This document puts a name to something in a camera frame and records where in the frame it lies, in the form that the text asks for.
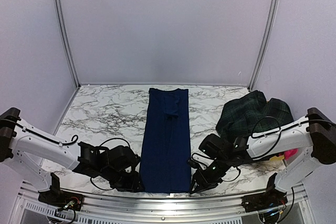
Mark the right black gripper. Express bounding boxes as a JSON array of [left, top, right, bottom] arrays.
[[188, 154, 231, 195]]

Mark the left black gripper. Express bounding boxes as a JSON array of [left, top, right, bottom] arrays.
[[101, 167, 145, 194]]

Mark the navy blue t-shirt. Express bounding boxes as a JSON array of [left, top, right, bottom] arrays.
[[140, 88, 191, 194]]

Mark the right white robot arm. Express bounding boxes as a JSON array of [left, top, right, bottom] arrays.
[[188, 108, 335, 208]]

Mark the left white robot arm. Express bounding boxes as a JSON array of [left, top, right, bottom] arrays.
[[1, 108, 144, 206]]

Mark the dark green plaid garment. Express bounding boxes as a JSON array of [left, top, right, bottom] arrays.
[[216, 91, 294, 143]]

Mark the pink garment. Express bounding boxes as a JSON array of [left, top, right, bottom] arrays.
[[284, 148, 298, 160]]

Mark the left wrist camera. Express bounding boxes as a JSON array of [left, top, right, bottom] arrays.
[[106, 145, 141, 172]]

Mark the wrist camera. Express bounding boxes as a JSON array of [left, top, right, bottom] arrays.
[[198, 134, 224, 158], [106, 145, 141, 172]]

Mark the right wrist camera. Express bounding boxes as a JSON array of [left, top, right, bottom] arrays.
[[198, 134, 224, 158]]

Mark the front aluminium rail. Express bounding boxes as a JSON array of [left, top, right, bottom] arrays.
[[10, 179, 316, 224]]

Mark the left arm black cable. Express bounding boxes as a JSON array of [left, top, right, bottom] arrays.
[[60, 134, 132, 190]]

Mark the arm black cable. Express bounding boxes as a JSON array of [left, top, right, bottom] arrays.
[[60, 134, 132, 190], [250, 115, 283, 141]]

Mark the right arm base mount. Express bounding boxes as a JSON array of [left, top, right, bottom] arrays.
[[241, 191, 288, 212]]

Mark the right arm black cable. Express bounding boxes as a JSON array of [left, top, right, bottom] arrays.
[[250, 115, 283, 141]]

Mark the right aluminium frame post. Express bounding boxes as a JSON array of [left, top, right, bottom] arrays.
[[247, 0, 279, 91]]

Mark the aluminium frame post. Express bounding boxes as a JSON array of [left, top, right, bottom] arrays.
[[247, 0, 279, 91], [54, 0, 81, 89]]

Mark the left aluminium frame post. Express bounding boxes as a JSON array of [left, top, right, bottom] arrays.
[[54, 0, 81, 89]]

